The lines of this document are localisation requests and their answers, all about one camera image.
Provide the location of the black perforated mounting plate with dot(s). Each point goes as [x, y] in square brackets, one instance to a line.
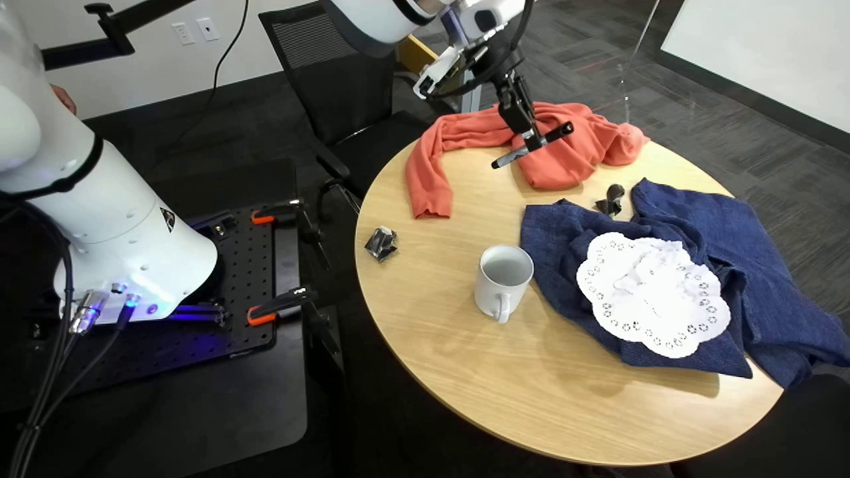
[253, 265]

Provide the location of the round wooden table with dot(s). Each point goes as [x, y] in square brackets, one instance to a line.
[536, 381]

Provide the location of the black mesh office chair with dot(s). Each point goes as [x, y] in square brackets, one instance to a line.
[360, 109]

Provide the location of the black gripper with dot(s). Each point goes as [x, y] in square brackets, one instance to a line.
[484, 52]

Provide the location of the orange cloth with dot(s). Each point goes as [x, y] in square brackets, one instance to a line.
[551, 169]

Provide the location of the white paper doily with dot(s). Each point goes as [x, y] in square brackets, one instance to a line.
[649, 291]

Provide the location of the dark blue cloth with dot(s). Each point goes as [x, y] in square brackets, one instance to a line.
[770, 321]

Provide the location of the white wall outlet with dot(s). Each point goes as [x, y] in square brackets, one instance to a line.
[195, 29]

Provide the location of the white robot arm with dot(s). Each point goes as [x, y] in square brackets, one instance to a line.
[127, 250]

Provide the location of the black marker with white label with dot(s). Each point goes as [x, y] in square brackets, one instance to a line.
[531, 143]

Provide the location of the orange handled clamp near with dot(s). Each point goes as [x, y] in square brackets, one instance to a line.
[276, 307]

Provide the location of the orange handled clamp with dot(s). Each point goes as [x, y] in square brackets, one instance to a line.
[276, 307]
[280, 212]

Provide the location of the black binder clip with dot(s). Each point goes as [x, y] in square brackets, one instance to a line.
[382, 243]

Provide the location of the orange handled clamp far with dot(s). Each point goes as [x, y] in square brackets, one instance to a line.
[280, 212]

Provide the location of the white ceramic mug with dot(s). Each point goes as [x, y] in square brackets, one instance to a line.
[503, 279]

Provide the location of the black side table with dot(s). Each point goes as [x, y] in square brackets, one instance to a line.
[142, 414]

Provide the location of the small black round object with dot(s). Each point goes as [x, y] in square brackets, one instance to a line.
[611, 199]

